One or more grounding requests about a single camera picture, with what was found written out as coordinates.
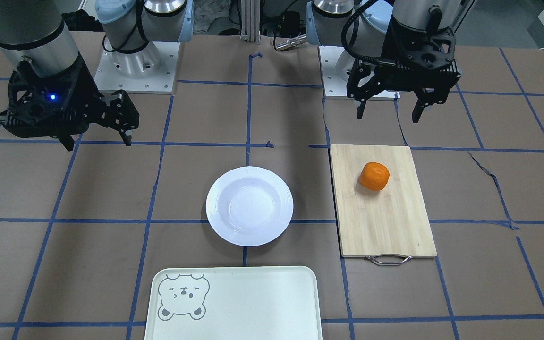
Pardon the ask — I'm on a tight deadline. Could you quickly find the cream bear tray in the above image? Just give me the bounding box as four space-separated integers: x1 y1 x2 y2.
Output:
144 265 323 340

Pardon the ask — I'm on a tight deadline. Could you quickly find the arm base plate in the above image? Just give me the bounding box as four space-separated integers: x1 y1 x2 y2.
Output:
318 45 401 101
94 42 183 94

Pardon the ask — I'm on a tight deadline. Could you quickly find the black electronics box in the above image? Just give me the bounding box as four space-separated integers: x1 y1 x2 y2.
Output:
262 11 305 38

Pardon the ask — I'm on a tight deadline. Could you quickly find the orange fruit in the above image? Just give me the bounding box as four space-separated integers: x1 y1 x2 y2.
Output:
358 162 390 191

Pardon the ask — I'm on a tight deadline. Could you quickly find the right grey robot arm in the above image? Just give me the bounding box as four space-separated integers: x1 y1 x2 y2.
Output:
0 0 194 151

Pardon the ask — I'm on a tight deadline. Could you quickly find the bamboo cutting board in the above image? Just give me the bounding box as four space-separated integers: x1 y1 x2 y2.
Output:
330 144 437 265

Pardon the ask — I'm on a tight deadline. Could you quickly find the white round plate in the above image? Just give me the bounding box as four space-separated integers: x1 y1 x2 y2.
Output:
205 166 294 247

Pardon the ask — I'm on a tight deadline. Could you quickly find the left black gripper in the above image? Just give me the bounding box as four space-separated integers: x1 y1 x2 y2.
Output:
346 18 462 124

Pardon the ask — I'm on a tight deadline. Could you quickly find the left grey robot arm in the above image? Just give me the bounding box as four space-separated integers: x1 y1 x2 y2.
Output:
306 0 474 123

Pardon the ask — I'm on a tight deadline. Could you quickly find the aluminium frame post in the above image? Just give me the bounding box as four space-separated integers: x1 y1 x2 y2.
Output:
237 0 261 44

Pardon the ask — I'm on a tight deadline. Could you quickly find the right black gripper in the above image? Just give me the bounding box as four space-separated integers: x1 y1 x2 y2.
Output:
0 54 140 152

